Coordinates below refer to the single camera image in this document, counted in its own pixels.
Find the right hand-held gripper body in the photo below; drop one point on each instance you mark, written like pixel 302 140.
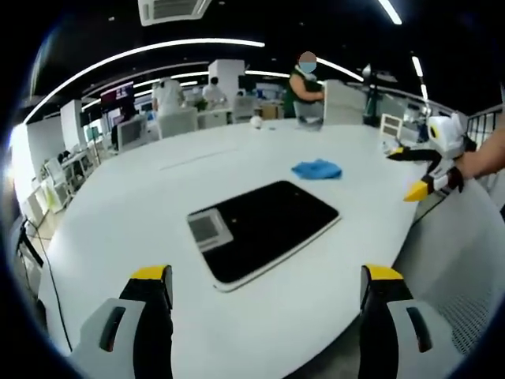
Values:
pixel 446 136

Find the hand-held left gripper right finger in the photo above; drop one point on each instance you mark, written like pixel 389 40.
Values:
pixel 390 316

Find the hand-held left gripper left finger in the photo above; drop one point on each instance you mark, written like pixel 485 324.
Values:
pixel 130 316

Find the blue cleaning cloth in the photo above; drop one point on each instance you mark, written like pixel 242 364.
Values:
pixel 317 169

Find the white mesh office chair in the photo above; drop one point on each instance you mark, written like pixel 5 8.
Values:
pixel 453 268

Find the small white round object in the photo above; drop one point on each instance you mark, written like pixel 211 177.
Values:
pixel 256 122

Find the ceiling air conditioner vent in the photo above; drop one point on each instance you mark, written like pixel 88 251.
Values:
pixel 171 10

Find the wall display screen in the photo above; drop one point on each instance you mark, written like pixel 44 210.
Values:
pixel 117 96

